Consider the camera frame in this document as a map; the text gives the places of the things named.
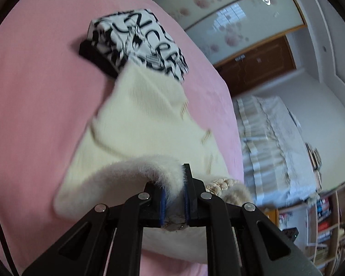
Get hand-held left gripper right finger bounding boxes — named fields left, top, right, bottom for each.
left=182, top=163, right=323, bottom=276

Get cream fuzzy cardigan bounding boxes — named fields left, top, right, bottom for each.
left=53, top=63, right=255, bottom=265

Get floral sliding door wardrobe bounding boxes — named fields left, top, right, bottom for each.
left=132, top=0, right=309, bottom=70

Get wooden bookshelf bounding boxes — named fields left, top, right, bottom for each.
left=264, top=177, right=345, bottom=276

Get black cable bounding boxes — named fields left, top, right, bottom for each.
left=0, top=198, right=19, bottom=276

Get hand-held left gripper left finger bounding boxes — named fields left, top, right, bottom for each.
left=21, top=180, right=165, bottom=276

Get black and white printed cloth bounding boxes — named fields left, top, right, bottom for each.
left=86, top=9, right=189, bottom=84

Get pink bed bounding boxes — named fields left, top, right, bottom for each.
left=0, top=0, right=245, bottom=276

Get brown wooden door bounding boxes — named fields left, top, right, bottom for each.
left=215, top=36, right=297, bottom=97

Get lace covered furniture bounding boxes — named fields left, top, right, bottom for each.
left=233, top=95, right=324, bottom=208

